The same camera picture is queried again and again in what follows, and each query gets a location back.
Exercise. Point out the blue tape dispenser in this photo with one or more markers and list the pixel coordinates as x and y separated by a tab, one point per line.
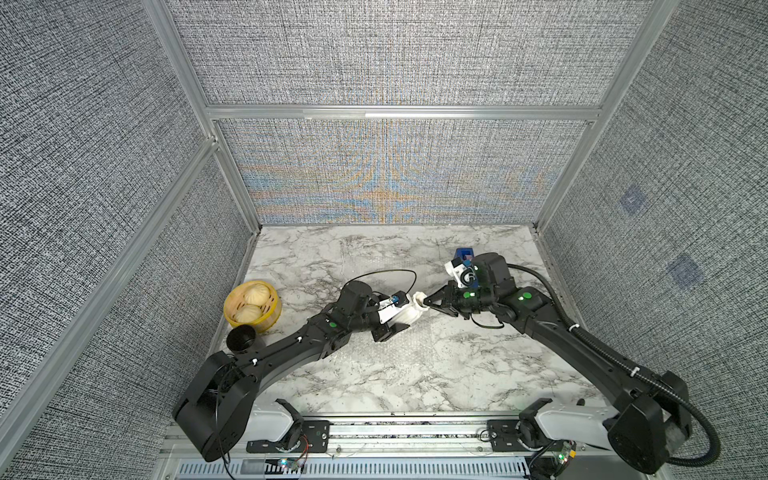
464	254

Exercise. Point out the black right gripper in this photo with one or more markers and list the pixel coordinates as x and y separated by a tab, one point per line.
444	292

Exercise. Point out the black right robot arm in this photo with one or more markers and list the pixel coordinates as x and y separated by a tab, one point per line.
648	416

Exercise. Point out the black round cup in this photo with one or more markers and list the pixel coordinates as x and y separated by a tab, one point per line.
242	339

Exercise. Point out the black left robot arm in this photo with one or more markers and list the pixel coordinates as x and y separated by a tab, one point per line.
216	407

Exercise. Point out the white ribbed vase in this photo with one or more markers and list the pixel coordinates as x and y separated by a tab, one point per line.
410	313

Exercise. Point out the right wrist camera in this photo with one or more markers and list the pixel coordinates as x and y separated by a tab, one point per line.
462	272

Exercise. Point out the yellow bamboo steamer basket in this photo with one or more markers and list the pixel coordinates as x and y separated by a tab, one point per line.
271	311

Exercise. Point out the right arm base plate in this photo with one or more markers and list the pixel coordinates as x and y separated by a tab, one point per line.
510	434

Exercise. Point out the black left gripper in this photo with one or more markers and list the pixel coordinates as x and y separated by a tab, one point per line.
383	333

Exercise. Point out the aluminium front rail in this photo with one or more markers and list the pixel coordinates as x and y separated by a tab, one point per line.
396	446

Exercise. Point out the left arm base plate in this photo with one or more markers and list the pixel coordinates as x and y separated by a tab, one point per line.
307	436

